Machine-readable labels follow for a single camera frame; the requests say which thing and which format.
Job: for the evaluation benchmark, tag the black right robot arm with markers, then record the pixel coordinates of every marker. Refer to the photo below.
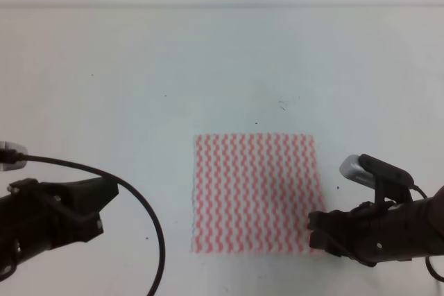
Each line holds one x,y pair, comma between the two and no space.
434,218

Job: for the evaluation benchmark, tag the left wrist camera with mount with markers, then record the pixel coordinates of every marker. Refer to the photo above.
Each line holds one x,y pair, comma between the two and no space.
10,156

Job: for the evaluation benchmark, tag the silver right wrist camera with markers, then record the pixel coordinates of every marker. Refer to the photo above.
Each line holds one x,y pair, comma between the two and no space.
388,181

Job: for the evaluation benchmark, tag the pink white striped towel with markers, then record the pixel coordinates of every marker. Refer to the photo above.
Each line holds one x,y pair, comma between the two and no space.
252,193

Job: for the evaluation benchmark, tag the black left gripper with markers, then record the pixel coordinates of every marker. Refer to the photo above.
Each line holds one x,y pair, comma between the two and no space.
42,216

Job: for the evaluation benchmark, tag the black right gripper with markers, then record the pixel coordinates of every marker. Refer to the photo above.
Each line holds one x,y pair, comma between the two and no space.
378,232

